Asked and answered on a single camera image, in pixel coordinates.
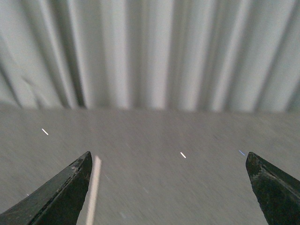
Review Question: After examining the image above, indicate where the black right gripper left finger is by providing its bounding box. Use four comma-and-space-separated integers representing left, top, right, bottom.
0, 151, 92, 225

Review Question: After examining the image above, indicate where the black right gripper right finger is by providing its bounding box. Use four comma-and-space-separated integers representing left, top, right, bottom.
246, 152, 300, 225

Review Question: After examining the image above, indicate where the white chopstick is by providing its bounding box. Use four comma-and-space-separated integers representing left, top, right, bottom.
85, 156, 102, 225

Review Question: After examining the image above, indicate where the grey-green curtain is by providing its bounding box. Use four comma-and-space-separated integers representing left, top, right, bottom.
0, 0, 300, 112

